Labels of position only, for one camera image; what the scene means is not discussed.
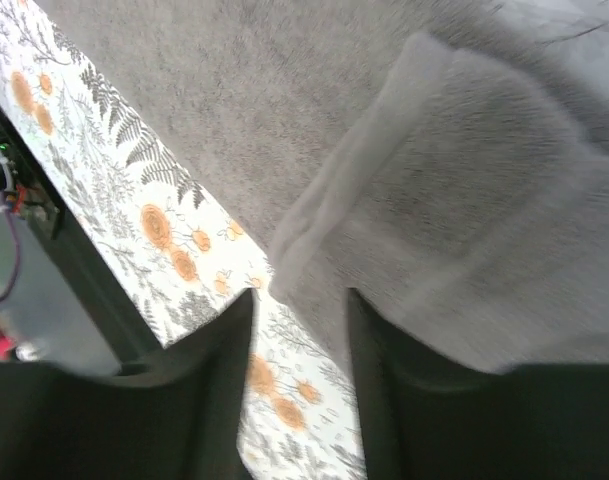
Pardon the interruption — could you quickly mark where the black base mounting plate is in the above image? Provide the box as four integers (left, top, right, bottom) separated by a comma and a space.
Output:
0, 106, 162, 363

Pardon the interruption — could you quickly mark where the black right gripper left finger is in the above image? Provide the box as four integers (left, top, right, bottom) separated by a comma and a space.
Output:
0, 290, 254, 479

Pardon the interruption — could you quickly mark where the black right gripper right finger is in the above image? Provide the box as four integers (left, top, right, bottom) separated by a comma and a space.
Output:
346, 289, 609, 479

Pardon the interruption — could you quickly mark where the floral patterned table mat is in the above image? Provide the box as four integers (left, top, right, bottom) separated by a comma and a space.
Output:
0, 1, 365, 479

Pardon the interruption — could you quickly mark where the grey terry towel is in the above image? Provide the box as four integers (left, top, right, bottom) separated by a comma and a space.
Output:
43, 1, 609, 370

